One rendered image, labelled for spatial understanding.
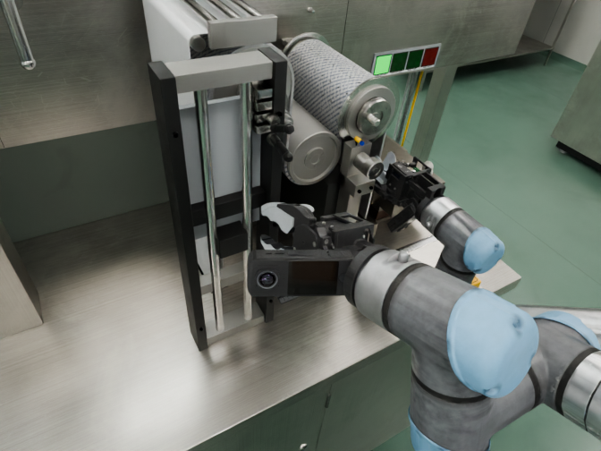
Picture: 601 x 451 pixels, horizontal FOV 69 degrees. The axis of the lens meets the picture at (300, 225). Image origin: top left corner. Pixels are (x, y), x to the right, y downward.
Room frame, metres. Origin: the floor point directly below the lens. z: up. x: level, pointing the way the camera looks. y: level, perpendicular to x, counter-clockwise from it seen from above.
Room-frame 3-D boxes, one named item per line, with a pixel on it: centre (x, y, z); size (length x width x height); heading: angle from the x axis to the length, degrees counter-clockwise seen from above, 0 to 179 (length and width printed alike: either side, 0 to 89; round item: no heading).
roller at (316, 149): (0.84, 0.05, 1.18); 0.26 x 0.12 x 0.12; 34
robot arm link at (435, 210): (0.67, -0.27, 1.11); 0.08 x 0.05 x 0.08; 124
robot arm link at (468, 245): (0.61, -0.32, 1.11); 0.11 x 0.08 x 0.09; 34
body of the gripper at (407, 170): (0.74, -0.23, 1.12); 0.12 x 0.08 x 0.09; 34
